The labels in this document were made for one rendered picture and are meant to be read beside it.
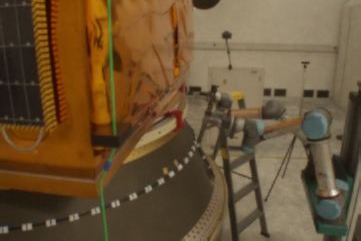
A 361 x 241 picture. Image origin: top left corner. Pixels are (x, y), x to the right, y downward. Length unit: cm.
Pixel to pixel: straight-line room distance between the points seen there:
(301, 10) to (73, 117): 869
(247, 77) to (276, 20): 429
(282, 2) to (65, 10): 853
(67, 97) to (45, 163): 19
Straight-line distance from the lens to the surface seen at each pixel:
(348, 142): 203
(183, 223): 141
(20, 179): 85
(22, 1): 66
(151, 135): 126
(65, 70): 66
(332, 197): 156
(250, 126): 158
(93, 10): 67
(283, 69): 911
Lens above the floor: 215
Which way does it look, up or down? 15 degrees down
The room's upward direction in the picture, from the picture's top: straight up
